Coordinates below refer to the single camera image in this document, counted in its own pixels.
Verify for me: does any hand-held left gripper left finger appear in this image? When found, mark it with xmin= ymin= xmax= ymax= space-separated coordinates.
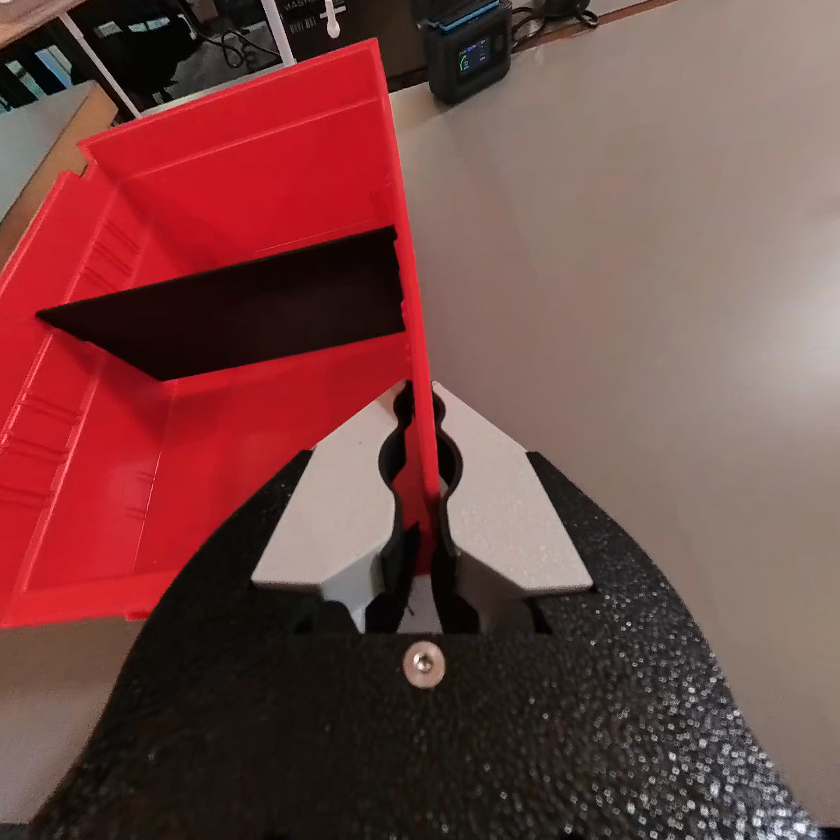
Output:
xmin=250 ymin=379 xmax=422 ymax=635

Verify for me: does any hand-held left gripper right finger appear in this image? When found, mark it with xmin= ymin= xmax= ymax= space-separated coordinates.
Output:
xmin=430 ymin=381 xmax=596 ymax=635

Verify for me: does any red plastic bin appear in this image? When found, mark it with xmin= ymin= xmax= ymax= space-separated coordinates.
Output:
xmin=0 ymin=37 xmax=442 ymax=631

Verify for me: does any black bin divider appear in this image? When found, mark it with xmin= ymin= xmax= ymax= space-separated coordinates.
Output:
xmin=36 ymin=225 xmax=406 ymax=383

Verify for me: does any black power station with screen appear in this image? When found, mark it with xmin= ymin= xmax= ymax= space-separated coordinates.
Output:
xmin=420 ymin=0 xmax=514 ymax=106

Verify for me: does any black printed box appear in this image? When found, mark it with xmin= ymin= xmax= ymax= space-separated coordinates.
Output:
xmin=279 ymin=0 xmax=388 ymax=67

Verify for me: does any white metal table leg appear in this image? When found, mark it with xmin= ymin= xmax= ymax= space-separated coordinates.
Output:
xmin=58 ymin=13 xmax=142 ymax=120
xmin=261 ymin=0 xmax=298 ymax=67

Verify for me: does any black power cable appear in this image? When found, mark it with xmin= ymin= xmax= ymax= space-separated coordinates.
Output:
xmin=511 ymin=0 xmax=599 ymax=50

